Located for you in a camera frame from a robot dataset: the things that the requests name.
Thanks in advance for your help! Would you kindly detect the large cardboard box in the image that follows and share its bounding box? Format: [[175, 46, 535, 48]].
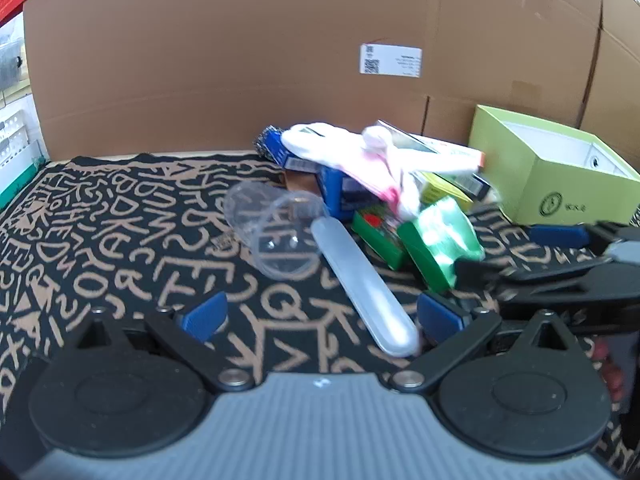
[[22, 0, 640, 162]]

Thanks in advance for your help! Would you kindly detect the white box with orange edge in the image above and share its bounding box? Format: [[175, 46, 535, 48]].
[[375, 120, 487, 173]]

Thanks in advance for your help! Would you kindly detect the clear plastic cup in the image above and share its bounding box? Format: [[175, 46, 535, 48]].
[[223, 182, 327, 282]]

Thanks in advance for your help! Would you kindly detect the white shipping label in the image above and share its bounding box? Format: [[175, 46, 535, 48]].
[[360, 44, 423, 78]]

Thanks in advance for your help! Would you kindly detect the brown small box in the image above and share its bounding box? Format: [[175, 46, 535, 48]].
[[284, 169, 321, 196]]

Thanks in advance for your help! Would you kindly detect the black tan letter-print mat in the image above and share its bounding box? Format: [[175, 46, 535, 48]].
[[0, 152, 640, 480]]

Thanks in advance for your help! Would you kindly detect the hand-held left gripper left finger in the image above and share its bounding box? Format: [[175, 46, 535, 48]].
[[65, 291, 256, 395]]

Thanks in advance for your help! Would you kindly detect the person's right hand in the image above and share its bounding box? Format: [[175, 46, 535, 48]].
[[594, 334, 627, 405]]

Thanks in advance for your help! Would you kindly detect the blue packaged steel scourer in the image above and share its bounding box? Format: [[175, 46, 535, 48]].
[[252, 126, 321, 171]]

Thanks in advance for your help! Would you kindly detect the yellow-green small box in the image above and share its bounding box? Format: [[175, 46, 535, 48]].
[[417, 172, 473, 213]]

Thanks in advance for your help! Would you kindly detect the dark blue small box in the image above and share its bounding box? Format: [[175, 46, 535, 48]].
[[469, 174, 497, 202]]

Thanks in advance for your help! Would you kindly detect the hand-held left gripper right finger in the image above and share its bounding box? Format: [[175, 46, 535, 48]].
[[387, 291, 581, 395]]

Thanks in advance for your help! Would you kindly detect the white pink cloth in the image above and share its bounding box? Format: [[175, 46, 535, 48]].
[[281, 122, 481, 221]]

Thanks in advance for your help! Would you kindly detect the light green box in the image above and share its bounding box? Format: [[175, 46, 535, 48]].
[[467, 105, 640, 226]]

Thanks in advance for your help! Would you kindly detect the white shelf rack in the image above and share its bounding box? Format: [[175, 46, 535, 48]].
[[0, 12, 51, 213]]

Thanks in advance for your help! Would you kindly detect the green box with red print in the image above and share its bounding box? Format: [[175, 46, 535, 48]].
[[351, 205, 408, 270]]

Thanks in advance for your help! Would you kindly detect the translucent toothbrush case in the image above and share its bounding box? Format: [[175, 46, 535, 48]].
[[311, 215, 420, 358]]

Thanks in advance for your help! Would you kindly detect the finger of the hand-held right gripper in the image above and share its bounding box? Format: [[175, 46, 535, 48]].
[[452, 257, 615, 295], [529, 220, 640, 257]]

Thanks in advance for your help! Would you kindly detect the shiny green packet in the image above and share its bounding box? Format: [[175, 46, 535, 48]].
[[397, 197, 485, 293]]

